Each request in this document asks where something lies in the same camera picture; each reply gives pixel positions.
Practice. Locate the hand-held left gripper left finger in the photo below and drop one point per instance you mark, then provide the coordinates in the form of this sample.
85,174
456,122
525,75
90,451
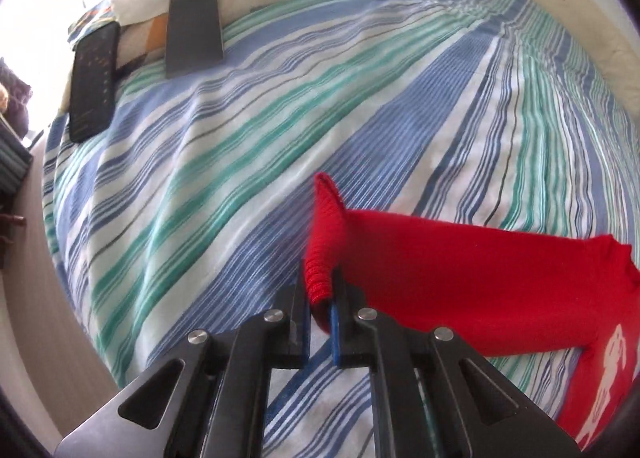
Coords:
301,338

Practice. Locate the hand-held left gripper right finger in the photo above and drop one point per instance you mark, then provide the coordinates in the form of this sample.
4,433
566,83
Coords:
336,338

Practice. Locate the red knit sweater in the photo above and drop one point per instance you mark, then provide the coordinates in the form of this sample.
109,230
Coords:
450,278

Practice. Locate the blue green striped bed sheet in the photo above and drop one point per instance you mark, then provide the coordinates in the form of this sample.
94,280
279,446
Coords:
250,163

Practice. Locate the black flat tablet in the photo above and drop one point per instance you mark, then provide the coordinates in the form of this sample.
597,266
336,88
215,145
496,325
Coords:
194,33

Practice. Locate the cream padded headboard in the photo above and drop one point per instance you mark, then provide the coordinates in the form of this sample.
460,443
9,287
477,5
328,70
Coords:
590,13

